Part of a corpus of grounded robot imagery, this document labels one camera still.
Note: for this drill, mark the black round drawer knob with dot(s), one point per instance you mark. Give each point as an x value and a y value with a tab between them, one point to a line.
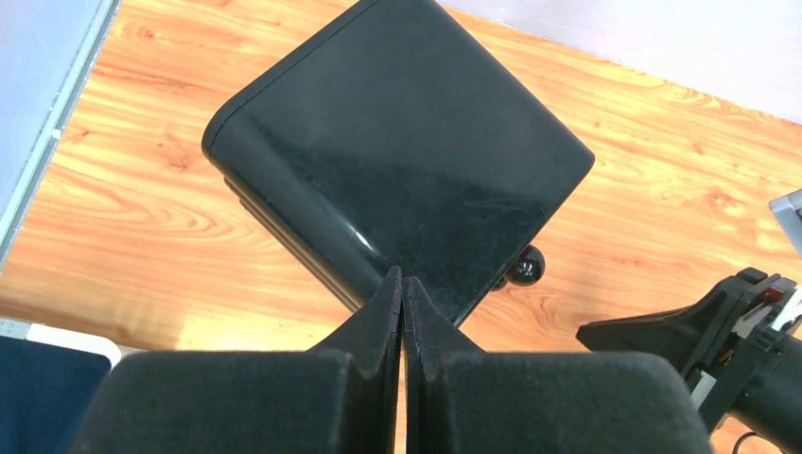
527	269

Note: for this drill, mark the white laundry basket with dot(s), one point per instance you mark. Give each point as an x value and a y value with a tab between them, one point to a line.
69	339

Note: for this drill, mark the navy blue cloth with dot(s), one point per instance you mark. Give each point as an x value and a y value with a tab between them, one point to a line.
45	392

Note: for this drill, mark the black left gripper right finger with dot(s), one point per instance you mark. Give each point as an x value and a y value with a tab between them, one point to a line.
462	399

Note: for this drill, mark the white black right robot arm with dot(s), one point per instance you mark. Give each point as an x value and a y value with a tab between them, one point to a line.
736	349

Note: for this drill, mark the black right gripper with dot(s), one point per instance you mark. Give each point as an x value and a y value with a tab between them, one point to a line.
753	369

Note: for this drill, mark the black drawer organizer box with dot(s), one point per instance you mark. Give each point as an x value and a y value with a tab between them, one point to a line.
393	138

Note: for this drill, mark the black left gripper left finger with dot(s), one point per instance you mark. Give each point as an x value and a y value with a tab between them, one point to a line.
339	396

